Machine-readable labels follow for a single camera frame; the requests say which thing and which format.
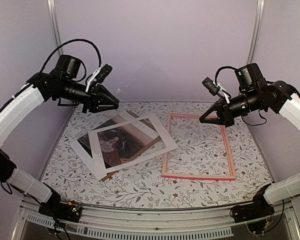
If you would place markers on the right aluminium corner post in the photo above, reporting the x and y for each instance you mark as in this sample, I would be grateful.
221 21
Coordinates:
256 30

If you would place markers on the brown backing board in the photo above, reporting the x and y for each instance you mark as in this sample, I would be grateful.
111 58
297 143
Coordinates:
126 143

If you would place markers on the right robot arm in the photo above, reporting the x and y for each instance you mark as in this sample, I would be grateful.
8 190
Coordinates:
287 105

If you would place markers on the pink wooden picture frame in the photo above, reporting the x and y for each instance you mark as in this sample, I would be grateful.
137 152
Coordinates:
203 152

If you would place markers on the left aluminium corner post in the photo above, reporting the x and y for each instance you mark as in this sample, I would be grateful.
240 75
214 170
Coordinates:
51 7

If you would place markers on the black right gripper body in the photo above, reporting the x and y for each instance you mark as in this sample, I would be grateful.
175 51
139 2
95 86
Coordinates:
252 102

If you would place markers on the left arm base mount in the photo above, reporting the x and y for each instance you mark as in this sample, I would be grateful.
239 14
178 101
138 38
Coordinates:
70 211

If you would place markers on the clear acrylic sheet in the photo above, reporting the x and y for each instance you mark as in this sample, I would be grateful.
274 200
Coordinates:
130 105

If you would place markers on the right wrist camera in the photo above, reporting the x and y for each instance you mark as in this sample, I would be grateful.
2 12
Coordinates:
215 89

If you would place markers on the white mat board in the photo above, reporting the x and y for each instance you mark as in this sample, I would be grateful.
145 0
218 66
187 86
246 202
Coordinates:
165 145

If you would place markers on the photo print with white border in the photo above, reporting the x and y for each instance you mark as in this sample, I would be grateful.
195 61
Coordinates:
121 142

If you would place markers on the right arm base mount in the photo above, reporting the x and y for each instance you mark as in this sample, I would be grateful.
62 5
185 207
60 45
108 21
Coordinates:
247 212

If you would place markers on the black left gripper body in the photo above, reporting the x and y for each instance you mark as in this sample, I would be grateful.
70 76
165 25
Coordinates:
90 98

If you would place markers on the aluminium corner post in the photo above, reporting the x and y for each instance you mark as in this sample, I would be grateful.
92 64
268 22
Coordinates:
256 30
51 7

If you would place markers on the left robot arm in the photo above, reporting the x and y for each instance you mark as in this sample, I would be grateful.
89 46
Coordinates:
11 115

